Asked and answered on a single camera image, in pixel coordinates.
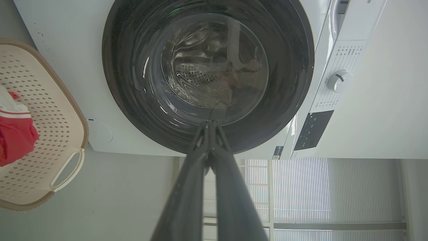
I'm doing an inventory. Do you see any black washer display panel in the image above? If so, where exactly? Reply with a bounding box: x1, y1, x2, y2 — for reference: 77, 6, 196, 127
293, 110, 335, 151

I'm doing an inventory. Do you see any white front-load washing machine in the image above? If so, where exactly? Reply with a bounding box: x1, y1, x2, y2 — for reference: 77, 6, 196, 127
13, 0, 428, 160

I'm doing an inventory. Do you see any round white filter cover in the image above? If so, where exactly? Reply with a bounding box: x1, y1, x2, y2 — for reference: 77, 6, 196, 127
87, 118, 113, 144

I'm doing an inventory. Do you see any black round glass washer door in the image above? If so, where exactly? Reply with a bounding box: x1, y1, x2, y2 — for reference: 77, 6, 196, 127
102, 0, 315, 155

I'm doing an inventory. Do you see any white round control knob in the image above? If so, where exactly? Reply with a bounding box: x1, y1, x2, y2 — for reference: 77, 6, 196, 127
327, 69, 353, 93

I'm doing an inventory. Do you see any white detergent drawer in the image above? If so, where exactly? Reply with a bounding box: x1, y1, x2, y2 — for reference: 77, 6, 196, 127
329, 0, 350, 41

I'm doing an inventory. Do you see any beige perforated laundry basket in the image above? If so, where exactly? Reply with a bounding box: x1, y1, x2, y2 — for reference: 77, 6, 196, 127
0, 38, 89, 211

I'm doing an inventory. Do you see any red and white garment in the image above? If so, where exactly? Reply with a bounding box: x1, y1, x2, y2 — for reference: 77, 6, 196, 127
0, 85, 40, 167

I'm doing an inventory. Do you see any white window frame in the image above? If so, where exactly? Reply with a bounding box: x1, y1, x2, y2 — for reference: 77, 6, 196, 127
202, 158, 408, 241

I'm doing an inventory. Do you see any steel perforated washer drum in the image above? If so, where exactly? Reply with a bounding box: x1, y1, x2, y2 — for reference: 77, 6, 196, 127
160, 23, 269, 108

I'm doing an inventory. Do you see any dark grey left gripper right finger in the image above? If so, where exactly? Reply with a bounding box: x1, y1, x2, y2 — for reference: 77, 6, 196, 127
210, 121, 269, 241

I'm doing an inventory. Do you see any white window blind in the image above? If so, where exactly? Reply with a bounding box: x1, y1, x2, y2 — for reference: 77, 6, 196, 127
246, 158, 407, 241

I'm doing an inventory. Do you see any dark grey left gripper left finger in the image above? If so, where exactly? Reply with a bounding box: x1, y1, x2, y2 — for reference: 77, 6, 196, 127
150, 122, 211, 241

